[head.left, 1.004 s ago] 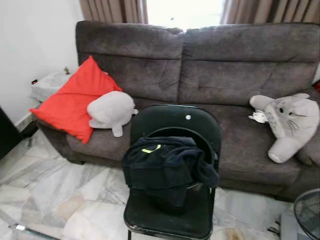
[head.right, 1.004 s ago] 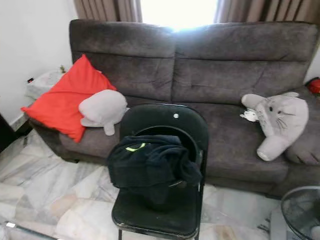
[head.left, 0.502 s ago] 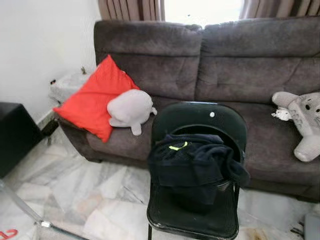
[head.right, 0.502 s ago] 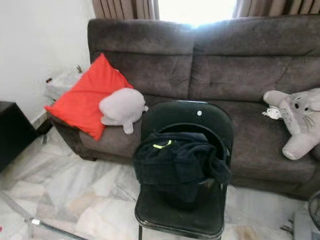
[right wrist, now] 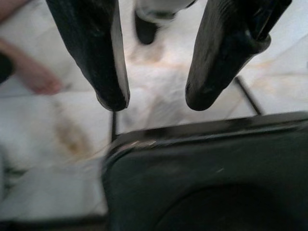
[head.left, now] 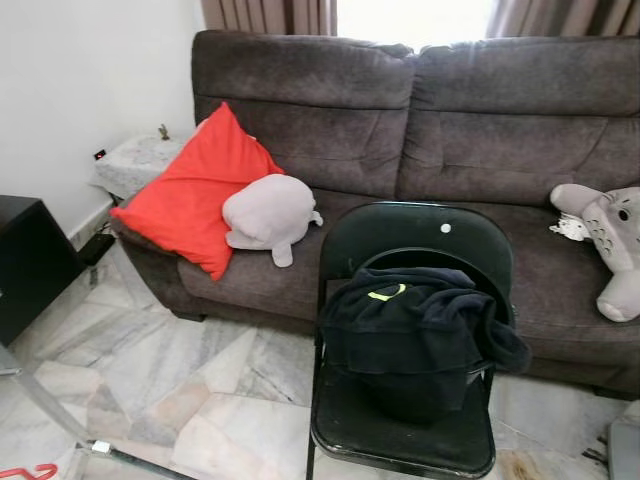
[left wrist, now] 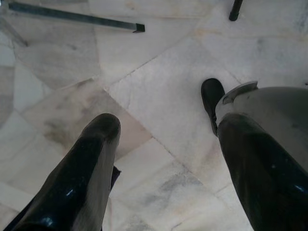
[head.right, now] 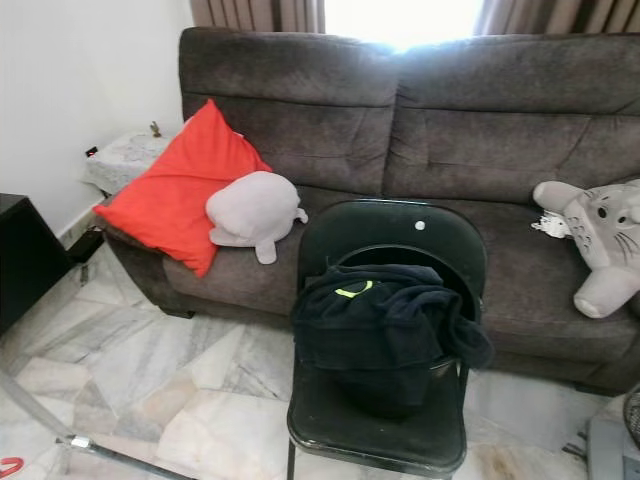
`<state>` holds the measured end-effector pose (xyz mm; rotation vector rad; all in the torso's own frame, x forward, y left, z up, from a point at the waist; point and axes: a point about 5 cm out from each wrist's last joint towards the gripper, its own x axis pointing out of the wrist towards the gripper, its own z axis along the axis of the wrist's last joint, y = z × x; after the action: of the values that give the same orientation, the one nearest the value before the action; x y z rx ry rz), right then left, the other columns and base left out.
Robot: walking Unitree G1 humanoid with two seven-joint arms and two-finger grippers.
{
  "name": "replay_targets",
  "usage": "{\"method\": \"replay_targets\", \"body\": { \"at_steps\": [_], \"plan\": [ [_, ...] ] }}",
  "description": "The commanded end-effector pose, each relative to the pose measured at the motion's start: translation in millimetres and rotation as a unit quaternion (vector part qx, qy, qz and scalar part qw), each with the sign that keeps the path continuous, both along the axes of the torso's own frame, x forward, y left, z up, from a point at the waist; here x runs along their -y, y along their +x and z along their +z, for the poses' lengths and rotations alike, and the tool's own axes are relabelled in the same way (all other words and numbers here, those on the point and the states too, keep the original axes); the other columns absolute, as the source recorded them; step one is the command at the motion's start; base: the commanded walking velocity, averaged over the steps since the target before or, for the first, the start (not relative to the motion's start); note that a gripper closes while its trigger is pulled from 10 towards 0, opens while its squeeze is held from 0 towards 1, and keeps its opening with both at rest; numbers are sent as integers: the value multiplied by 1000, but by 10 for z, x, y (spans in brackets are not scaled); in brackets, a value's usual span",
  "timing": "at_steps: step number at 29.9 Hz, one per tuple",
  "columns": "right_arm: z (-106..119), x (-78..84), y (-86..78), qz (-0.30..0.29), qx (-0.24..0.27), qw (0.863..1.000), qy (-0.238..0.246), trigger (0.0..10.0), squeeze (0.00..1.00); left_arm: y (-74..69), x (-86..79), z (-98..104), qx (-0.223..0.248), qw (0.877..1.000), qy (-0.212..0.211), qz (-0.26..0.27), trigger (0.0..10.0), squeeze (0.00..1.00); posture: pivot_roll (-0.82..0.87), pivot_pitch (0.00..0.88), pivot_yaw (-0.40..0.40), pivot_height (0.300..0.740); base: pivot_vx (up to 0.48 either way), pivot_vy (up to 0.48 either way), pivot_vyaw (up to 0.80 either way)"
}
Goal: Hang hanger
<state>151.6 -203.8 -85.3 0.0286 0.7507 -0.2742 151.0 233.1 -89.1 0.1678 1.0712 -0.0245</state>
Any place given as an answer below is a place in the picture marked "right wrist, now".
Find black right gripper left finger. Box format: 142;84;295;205
45;0;131;112

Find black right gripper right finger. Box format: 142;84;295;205
184;0;292;112

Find person leg grey trousers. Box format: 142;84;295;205
134;0;196;46

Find person bare foot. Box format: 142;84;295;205
0;39;62;95

